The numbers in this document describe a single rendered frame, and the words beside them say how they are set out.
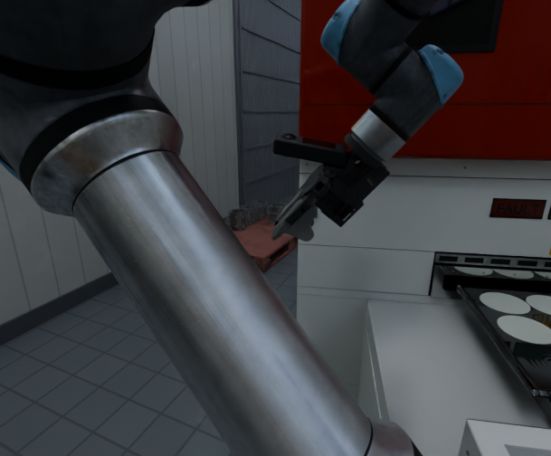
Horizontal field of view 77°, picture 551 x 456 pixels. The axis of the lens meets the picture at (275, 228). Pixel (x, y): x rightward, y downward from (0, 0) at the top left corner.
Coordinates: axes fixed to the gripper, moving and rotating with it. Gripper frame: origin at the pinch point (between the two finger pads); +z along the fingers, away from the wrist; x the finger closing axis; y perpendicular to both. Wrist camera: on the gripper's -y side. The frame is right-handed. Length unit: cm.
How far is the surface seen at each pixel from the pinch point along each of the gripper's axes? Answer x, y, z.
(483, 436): -26.2, 29.5, -6.6
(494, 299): 17, 55, -12
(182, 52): 292, -111, 46
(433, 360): 2.8, 45.7, 3.4
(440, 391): -6.0, 43.7, 3.5
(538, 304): 16, 62, -18
